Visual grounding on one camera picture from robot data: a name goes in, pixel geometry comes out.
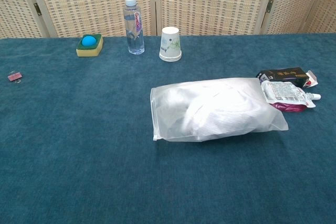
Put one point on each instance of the translucent zip plastic bag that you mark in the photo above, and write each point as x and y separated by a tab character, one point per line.
160	119

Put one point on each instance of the white plastic bag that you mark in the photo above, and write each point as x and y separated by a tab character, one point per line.
218	113

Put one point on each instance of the upturned white paper cup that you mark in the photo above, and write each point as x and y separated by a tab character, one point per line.
170	43

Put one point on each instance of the clear plastic water bottle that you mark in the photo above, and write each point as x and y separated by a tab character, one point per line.
135	30

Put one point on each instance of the blue tablecloth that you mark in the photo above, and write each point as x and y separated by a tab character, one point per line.
92	142

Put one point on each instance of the yellow green sponge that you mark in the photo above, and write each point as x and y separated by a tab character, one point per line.
88	51

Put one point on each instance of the blue ball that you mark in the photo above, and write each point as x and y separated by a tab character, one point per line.
88	41

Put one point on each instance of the spouted drink pouch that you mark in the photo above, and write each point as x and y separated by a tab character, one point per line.
283	93

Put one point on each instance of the black snack packet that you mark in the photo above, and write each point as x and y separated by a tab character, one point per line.
283	74

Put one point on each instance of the woven folding screen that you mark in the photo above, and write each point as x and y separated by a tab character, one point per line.
86	1

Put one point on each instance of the pink binder clip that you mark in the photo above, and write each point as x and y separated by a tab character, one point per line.
14	77

